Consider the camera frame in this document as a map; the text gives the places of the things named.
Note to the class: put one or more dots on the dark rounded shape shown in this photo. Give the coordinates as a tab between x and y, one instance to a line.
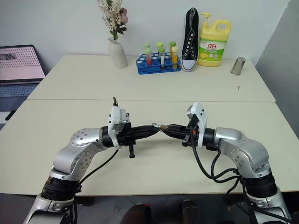
192	213
140	214

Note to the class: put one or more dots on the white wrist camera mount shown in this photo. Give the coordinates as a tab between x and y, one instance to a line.
200	116
115	121

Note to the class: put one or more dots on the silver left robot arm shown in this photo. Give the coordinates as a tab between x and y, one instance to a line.
79	144

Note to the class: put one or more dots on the small dark metal piece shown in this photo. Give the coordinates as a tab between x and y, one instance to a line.
115	101

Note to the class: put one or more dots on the green-capped tube red liquid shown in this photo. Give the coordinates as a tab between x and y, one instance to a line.
148	58

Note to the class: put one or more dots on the silver metal cup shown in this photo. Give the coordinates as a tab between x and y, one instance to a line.
238	66

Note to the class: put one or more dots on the dried flower bouquet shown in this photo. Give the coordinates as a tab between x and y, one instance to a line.
114	16

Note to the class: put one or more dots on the yellow detergent pump bottle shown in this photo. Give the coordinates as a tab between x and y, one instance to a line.
213	44

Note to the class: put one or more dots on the yellow-capped tube orange liquid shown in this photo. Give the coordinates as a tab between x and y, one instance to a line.
174	58

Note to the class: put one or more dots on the flat black device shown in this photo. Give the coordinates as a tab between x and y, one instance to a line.
9	115

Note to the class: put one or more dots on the green-capped test tube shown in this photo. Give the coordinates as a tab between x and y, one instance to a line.
147	44
172	44
159	44

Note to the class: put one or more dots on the white ceramic vase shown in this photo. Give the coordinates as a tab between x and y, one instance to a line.
118	54

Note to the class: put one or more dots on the blue test tube rack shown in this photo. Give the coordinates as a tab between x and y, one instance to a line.
155	70

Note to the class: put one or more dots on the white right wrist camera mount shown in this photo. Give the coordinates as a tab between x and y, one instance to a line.
200	116

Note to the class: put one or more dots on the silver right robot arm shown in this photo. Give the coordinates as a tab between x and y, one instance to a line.
243	149

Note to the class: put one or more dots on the small brass padlock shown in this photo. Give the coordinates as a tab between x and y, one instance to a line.
164	127

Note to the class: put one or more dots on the green-capped tube dark liquid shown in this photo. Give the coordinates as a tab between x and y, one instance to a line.
162	59

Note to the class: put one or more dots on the black canvas sneaker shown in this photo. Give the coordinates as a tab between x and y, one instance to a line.
190	46

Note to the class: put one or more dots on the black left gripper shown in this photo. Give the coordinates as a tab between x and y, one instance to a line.
126	137

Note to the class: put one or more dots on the open laptop computer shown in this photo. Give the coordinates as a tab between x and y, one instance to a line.
18	67

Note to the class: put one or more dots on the small silver key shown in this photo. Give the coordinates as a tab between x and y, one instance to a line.
156	125

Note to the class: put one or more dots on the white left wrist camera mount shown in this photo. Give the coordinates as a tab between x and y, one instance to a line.
115	121

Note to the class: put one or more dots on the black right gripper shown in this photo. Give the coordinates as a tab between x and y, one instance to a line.
192	137

